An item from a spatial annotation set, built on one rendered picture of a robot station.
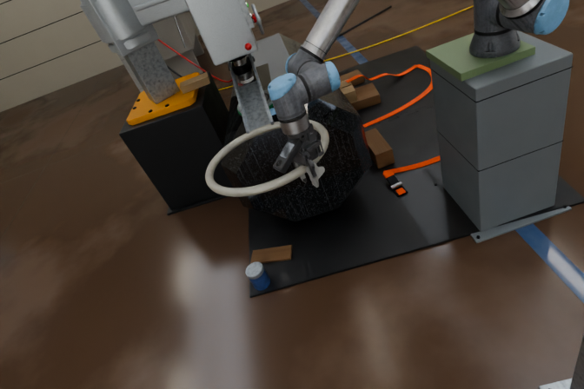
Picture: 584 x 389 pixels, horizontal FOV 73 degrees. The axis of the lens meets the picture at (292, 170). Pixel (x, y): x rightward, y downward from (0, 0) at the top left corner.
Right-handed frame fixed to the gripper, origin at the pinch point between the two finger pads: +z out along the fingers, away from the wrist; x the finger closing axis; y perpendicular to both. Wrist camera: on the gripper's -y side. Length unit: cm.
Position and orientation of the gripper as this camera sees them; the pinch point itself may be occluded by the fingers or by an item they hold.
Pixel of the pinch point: (308, 183)
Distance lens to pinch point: 133.2
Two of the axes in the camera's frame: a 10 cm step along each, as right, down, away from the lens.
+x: -6.1, -2.4, 7.6
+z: 3.0, 8.1, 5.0
